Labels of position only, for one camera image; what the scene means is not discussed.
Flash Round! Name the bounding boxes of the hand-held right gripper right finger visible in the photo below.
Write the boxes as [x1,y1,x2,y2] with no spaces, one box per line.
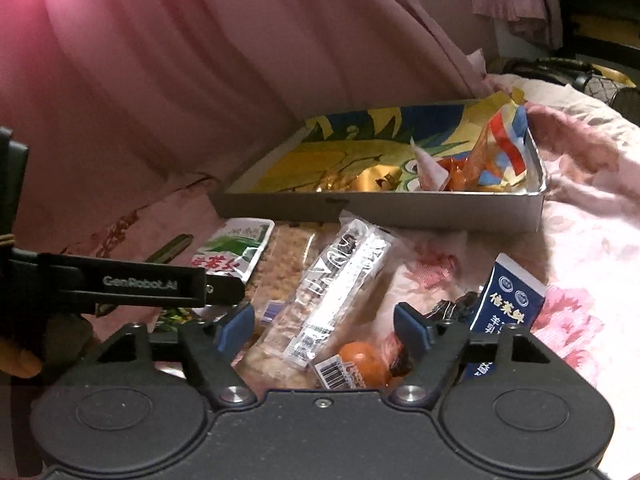
[387,301,553,408]

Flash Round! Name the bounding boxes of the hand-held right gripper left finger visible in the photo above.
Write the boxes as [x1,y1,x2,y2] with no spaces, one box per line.
[97,301,257,409]

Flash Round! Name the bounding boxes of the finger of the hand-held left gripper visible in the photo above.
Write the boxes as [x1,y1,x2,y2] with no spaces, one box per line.
[206,275,246,307]

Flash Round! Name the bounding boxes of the green white snack packet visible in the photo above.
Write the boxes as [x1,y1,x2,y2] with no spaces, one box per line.
[190,217,276,281]

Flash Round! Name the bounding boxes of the dark dried fruit packet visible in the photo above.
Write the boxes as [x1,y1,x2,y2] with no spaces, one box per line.
[425,290,483,323]

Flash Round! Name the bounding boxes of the orange round snack with barcode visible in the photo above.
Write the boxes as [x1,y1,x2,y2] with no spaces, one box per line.
[312,340,396,391]

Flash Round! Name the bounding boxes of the clear rice crisp packet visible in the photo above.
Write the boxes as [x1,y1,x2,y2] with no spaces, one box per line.
[235,222,321,391]

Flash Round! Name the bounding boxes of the black white printed clear packet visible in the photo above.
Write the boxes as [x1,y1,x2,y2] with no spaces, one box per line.
[282,210,393,371]

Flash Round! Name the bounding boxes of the dark blue sachet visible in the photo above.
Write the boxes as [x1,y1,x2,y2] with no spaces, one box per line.
[462,252,547,381]

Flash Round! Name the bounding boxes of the cardboard tray box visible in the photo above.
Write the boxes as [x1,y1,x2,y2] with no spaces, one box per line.
[207,100,549,234]

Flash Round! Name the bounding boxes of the person's left hand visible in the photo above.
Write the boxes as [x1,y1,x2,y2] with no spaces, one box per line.
[0,335,43,379]

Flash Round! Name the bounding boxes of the olive green packet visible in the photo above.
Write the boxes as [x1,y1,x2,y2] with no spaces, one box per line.
[145,234,195,263]

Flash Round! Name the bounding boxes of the pink white snack packet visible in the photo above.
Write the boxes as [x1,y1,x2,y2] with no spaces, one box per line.
[410,137,451,191]

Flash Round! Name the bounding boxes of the orange candy wrappers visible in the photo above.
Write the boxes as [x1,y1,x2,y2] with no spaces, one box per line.
[437,130,493,192]

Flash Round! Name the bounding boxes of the red white blue wrapper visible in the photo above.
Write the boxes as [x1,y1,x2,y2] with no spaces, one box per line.
[480,105,531,181]

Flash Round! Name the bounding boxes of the pink floral blanket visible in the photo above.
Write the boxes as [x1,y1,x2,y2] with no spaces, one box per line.
[15,72,640,480]

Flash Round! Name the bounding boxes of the pink curtain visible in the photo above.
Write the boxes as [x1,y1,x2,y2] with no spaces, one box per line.
[0,0,493,241]

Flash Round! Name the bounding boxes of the black bag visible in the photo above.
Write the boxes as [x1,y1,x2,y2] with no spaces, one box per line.
[500,57,591,83]

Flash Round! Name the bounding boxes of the yellow bag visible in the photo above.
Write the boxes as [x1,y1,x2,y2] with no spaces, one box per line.
[592,64,637,87]

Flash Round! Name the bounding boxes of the dark wooden desk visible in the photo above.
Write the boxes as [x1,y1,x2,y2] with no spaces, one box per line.
[557,0,640,61]

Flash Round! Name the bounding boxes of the wire mesh basket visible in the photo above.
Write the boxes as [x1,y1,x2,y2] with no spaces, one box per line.
[575,72,640,126]

